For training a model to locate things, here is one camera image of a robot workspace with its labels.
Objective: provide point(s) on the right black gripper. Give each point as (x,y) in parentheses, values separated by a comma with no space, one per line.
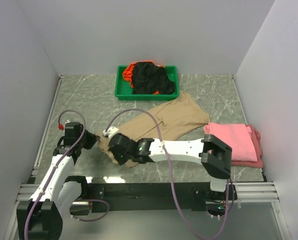
(120,160)

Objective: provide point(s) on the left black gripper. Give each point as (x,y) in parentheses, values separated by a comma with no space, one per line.
(93,138)

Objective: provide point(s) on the beige t shirt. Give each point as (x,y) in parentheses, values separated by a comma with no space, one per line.
(175,118)

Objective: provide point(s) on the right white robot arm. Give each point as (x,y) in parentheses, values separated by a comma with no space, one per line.
(210,152)

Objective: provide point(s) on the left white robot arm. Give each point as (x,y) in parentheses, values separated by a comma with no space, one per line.
(41,216)

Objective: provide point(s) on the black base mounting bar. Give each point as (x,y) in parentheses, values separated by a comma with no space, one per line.
(195,196)

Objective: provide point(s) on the green plastic bin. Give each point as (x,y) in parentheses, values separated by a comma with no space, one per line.
(123,90)

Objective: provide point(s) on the black t shirt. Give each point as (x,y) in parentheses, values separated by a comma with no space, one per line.
(163,83)

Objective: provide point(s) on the orange t shirt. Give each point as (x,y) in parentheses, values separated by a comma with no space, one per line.
(127,73)

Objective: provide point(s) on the light pink folded t shirt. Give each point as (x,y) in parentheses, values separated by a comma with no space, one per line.
(237,136)

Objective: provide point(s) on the dark pink folded t shirt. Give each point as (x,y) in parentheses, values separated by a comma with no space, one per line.
(256,140)

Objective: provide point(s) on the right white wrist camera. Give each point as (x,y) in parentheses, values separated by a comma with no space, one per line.
(111,131)

